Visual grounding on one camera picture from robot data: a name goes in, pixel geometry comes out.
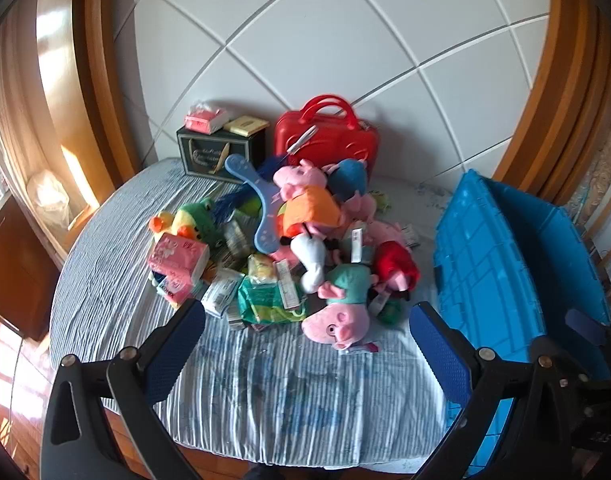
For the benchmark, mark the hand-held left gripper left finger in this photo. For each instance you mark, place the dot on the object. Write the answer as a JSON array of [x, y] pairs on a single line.
[[173, 355]]

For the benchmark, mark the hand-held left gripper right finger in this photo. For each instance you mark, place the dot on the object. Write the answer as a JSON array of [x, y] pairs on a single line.
[[443, 355]]

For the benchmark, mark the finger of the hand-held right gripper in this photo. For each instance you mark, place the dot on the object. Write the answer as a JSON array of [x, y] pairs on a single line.
[[588, 327]]

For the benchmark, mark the blue plastic crate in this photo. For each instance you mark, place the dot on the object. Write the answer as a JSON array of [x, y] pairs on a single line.
[[485, 260]]

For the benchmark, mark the green wipes pack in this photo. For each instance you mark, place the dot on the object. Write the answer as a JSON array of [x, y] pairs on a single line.
[[265, 305]]

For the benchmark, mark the white bird plush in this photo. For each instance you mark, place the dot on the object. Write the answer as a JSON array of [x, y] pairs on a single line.
[[310, 255]]

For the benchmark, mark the pink and lime pack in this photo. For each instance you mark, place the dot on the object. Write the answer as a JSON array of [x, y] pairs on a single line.
[[173, 295]]

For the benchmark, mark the white wipes pack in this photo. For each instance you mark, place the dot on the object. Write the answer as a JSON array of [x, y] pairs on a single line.
[[220, 292]]

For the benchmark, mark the pig plush red dress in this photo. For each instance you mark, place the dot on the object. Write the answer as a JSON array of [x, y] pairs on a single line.
[[395, 260]]

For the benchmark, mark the pig plush teal shirt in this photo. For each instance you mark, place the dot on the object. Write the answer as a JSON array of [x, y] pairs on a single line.
[[335, 320]]

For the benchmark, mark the striped bed sheet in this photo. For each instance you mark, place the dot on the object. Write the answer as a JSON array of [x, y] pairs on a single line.
[[285, 385]]

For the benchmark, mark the yellow snack pack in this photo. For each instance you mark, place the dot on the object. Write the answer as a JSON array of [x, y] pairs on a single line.
[[260, 267]]

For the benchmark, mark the long white box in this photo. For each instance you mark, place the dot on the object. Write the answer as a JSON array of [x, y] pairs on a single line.
[[285, 285]]

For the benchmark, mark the grey striped folded pack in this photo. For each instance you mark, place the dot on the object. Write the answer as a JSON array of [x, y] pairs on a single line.
[[238, 235]]

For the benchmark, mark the duck plush green frog hood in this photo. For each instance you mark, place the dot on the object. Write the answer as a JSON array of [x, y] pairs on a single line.
[[200, 220]]

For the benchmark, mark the white barcode box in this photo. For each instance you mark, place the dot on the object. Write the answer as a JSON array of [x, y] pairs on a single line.
[[356, 245]]

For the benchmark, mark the blue plastic boomerang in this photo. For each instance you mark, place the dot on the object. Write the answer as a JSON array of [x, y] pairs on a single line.
[[265, 230]]

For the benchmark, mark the small green plush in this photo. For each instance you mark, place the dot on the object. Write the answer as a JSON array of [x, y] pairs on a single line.
[[383, 200]]

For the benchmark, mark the green ball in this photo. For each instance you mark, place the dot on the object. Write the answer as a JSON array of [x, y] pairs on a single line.
[[250, 205]]

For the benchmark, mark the dark wooden cabinet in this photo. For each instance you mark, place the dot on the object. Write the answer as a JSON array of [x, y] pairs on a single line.
[[20, 280]]

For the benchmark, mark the pig plush orange dress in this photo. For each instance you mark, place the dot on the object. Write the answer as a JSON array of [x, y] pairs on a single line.
[[310, 205]]

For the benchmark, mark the clear plastic bag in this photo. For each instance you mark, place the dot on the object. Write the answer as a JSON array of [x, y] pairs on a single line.
[[50, 195]]

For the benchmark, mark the pig plush blue shirt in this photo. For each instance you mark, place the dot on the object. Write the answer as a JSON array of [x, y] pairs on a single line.
[[348, 175]]

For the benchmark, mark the black gift box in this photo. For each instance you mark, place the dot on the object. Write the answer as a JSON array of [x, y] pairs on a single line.
[[205, 152]]

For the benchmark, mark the small pink tissue pack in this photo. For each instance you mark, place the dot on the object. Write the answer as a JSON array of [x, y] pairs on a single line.
[[203, 120]]

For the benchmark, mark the small yellow box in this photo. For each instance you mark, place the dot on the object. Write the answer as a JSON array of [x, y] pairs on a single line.
[[245, 125]]

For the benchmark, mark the red plastic carry case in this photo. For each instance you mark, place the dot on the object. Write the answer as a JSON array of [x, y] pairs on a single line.
[[330, 130]]

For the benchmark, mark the beige curtain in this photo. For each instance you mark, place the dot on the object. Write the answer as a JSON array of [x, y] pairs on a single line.
[[15, 110]]

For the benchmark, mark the wooden wall trim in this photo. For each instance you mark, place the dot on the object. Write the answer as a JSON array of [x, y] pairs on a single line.
[[105, 85], [570, 60]]

